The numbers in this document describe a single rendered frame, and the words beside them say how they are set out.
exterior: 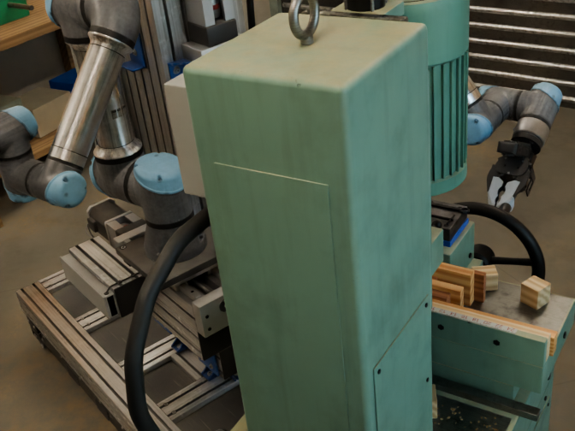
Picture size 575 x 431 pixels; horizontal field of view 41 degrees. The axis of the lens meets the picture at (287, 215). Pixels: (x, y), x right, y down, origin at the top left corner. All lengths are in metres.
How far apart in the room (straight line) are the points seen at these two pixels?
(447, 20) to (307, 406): 0.57
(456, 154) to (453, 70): 0.14
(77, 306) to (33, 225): 1.12
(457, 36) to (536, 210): 2.44
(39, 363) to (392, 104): 2.30
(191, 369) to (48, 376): 0.69
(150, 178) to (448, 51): 0.84
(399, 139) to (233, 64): 0.22
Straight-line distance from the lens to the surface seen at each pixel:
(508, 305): 1.51
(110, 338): 2.70
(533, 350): 1.37
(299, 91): 0.84
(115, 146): 1.86
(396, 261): 1.02
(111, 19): 1.64
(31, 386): 2.96
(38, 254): 3.70
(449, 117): 1.21
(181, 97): 0.99
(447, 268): 1.47
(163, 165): 1.80
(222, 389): 2.37
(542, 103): 1.91
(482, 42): 4.61
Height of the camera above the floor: 1.82
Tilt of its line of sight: 31 degrees down
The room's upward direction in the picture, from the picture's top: 7 degrees counter-clockwise
